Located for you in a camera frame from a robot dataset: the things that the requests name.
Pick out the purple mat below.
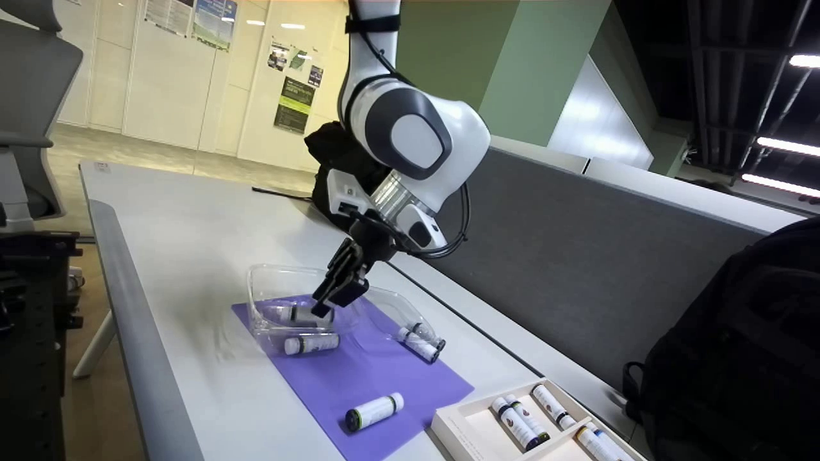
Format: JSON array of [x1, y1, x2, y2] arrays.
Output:
[[267, 298, 471, 461]]

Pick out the wooden tray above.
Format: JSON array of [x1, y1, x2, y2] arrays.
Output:
[[431, 380, 645, 461]]

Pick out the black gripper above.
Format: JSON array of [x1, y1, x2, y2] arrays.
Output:
[[313, 212, 399, 319]]

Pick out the small bottle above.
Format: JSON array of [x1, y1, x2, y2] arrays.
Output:
[[399, 326, 445, 365]]

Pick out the black backpack near left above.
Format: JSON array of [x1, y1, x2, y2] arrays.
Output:
[[622, 219, 820, 461]]

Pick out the black backpack far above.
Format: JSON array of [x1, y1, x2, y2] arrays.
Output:
[[305, 120, 386, 232]]

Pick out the black backpack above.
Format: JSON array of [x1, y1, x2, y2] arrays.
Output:
[[622, 219, 820, 461], [305, 120, 386, 232]]

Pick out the grey desk divider panel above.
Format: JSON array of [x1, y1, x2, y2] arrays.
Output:
[[476, 144, 804, 404]]

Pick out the bottle in wooden tray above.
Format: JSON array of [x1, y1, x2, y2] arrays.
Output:
[[489, 394, 548, 451]]

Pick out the clear plastic box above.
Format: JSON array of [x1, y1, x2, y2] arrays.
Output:
[[218, 264, 359, 360]]

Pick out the wall poster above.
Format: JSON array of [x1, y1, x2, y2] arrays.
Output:
[[273, 77, 316, 134]]

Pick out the white bottle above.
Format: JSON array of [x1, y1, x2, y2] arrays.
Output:
[[343, 393, 404, 433], [281, 333, 337, 356], [273, 306, 335, 329]]

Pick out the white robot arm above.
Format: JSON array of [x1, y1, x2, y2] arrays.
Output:
[[305, 0, 489, 319]]

